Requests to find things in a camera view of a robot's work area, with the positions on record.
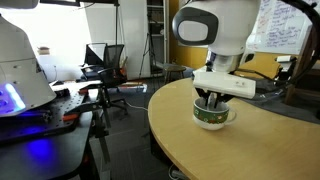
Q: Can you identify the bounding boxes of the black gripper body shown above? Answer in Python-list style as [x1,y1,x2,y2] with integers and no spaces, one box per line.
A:
[203,91,222,101]

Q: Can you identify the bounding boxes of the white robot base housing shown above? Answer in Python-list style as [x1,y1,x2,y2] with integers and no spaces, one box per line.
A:
[0,15,56,117]

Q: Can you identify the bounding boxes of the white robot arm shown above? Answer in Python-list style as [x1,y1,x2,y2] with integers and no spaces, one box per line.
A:
[172,0,261,107]

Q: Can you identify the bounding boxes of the white green ceramic mug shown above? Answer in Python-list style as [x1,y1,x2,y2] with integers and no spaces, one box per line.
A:
[193,98,237,130]

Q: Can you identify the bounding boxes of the round wooden stool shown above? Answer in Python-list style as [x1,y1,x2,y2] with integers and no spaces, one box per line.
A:
[164,65,186,83]

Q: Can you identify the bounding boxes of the yellow cushioned chair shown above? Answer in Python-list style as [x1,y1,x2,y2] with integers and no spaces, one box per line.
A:
[235,54,281,79]

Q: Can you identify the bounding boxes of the black office chair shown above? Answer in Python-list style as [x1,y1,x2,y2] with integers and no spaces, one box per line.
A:
[98,44,128,115]

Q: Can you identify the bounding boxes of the whiteboard with writing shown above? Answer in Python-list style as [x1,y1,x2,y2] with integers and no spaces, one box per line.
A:
[246,0,311,54]

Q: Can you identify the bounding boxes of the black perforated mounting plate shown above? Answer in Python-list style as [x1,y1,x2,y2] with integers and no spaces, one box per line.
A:
[0,91,86,145]

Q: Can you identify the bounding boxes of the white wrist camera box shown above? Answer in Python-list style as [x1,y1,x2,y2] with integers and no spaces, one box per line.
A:
[193,67,256,99]

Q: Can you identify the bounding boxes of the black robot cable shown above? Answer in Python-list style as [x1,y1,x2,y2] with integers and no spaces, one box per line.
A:
[234,0,320,88]

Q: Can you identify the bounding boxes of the black camera tripod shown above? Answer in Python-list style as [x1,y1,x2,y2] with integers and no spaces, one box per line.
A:
[139,13,155,78]

